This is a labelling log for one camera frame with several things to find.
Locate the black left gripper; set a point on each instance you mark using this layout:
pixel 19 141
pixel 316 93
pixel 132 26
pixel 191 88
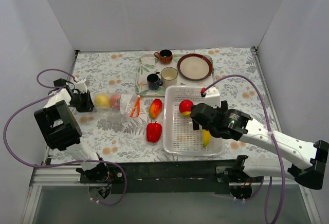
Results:
pixel 87 101

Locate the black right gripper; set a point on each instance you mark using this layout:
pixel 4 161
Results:
pixel 196 114

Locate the yellow fake banana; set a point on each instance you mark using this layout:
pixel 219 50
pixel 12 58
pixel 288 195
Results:
pixel 206 138

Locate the yellow fake lemon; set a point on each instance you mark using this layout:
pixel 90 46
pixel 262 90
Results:
pixel 102 100

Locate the white plastic basket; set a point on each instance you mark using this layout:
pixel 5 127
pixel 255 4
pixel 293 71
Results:
pixel 178 135

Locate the red fake apple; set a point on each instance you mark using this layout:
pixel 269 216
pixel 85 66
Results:
pixel 185 107

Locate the pink fake peach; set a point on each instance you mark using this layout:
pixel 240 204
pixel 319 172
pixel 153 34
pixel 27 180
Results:
pixel 115 101

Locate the clear zip top bag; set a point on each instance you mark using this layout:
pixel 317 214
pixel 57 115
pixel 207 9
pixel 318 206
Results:
pixel 129 108

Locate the red fake bell pepper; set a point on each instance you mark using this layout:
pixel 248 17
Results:
pixel 154 131

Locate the orange fake mango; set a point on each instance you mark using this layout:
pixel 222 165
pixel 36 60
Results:
pixel 155 108

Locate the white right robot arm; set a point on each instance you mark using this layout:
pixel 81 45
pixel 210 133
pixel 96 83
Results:
pixel 302 161

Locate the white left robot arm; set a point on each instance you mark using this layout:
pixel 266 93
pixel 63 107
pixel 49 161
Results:
pixel 61 130

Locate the floral tablecloth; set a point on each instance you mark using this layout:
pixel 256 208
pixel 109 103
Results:
pixel 120 139

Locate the cream mug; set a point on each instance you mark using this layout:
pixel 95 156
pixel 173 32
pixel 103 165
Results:
pixel 169 76

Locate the red rimmed cream plate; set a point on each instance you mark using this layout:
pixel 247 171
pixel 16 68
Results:
pixel 195 67

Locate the dark blue cup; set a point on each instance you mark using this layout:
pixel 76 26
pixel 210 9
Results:
pixel 154 81

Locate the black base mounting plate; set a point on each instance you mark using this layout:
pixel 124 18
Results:
pixel 177 177

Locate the floral serving tray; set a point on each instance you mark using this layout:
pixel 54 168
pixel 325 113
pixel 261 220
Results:
pixel 148 64

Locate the brown orange cup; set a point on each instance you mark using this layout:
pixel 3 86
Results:
pixel 164 56

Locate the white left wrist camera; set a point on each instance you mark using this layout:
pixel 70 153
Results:
pixel 81 86

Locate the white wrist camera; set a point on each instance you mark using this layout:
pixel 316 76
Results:
pixel 211 97
pixel 81 86

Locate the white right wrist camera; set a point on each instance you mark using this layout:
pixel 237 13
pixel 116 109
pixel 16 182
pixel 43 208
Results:
pixel 211 97

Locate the aluminium frame rail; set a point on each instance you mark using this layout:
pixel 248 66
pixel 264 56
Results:
pixel 56 176

